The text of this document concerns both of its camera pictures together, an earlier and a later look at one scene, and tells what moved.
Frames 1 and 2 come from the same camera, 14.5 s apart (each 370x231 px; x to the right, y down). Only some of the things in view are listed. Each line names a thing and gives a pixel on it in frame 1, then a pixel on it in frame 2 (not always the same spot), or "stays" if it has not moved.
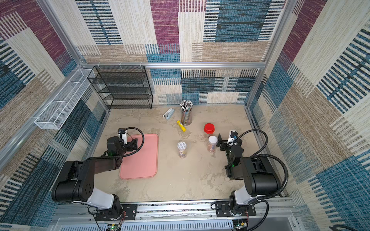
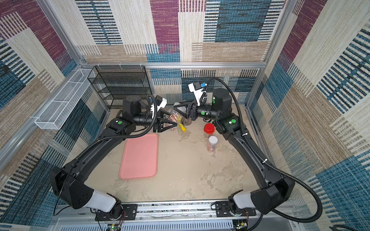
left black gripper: (130, 145) -> (158, 125)
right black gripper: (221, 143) -> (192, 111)
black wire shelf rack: (123, 87) stays
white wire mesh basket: (54, 117) stays
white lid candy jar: (212, 140) stays
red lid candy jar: (209, 128) stays
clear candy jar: (182, 146) -> (175, 117)
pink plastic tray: (144, 164) stays
